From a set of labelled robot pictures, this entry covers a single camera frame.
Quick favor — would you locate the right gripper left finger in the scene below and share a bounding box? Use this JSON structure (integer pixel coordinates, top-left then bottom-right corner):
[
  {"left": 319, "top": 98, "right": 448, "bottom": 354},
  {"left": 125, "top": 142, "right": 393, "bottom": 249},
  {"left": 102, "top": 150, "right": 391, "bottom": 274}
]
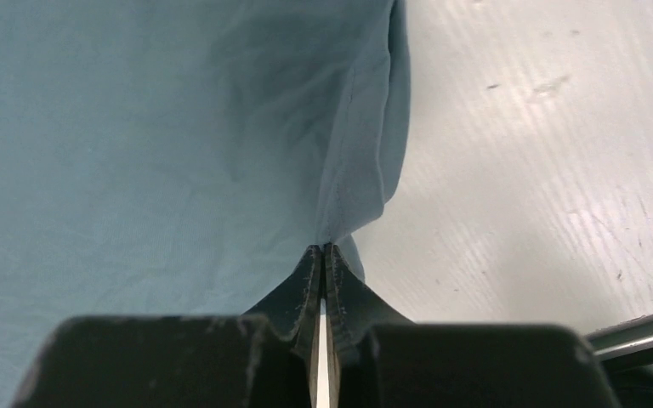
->
[{"left": 245, "top": 245, "right": 323, "bottom": 407}]

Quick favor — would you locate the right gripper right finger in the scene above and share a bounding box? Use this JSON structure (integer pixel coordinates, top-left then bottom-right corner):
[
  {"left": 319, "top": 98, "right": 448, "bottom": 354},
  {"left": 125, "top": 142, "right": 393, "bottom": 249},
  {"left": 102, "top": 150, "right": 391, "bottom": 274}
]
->
[{"left": 324, "top": 243, "right": 413, "bottom": 407}]

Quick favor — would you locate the blue-grey t-shirt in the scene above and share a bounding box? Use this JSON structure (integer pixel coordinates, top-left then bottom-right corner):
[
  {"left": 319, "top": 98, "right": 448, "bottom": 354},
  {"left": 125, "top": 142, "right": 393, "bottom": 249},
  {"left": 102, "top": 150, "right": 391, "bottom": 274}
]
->
[{"left": 0, "top": 1, "right": 410, "bottom": 407}]

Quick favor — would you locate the aluminium frame rail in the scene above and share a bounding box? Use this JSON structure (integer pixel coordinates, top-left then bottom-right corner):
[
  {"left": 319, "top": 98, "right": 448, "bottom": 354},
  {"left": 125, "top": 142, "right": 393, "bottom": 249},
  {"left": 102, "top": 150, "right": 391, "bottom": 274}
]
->
[{"left": 587, "top": 314, "right": 653, "bottom": 360}]

